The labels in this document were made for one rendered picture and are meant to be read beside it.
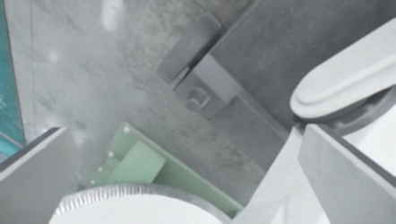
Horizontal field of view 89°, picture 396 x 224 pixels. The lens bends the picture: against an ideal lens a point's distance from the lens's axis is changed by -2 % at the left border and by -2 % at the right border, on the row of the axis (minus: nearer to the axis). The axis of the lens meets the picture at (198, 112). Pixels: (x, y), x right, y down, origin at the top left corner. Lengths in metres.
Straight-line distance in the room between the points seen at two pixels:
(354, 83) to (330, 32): 0.15
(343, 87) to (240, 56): 0.22
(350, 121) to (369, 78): 0.05
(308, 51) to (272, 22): 0.08
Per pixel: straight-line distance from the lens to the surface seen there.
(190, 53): 0.46
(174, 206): 0.83
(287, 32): 0.42
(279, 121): 0.52
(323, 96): 0.30
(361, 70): 0.30
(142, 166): 1.03
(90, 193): 0.75
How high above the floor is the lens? 0.57
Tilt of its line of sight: 46 degrees down
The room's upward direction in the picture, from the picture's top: 151 degrees counter-clockwise
